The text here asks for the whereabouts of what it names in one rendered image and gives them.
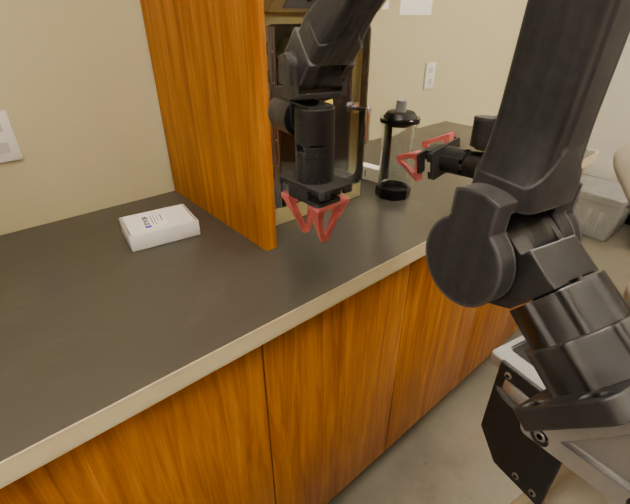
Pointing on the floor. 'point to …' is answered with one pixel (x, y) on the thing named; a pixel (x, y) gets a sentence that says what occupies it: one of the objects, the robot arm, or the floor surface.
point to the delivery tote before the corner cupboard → (601, 207)
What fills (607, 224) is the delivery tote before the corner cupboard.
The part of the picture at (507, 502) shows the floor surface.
